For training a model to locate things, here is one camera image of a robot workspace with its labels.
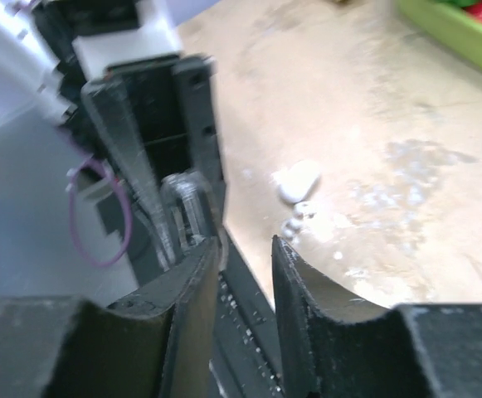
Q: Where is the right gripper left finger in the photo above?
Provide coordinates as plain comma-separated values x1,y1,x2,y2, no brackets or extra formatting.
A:
0,238,220,397

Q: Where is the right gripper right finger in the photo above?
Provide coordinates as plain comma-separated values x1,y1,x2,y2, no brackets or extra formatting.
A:
271,237,482,397

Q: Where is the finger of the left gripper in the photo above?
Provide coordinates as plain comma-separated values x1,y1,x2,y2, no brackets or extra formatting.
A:
81,78,177,269
172,56,226,235

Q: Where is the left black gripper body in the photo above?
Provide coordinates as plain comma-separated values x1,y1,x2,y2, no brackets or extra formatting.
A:
61,54,190,182

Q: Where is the white earbud charging case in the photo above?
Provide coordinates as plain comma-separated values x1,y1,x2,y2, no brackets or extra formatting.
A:
272,160,321,204

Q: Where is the black earbud charging case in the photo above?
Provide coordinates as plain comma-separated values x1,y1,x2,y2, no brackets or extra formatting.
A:
161,171,217,252

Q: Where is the white earbud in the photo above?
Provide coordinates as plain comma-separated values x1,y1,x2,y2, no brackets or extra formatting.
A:
280,217,304,242
293,201,317,219

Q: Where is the green plastic basket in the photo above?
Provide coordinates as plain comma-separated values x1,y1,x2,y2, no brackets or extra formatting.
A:
395,1,482,70

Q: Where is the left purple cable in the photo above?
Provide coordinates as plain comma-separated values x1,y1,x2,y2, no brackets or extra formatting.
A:
57,124,134,268

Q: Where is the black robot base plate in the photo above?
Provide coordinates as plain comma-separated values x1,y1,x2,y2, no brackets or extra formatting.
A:
208,242,285,398

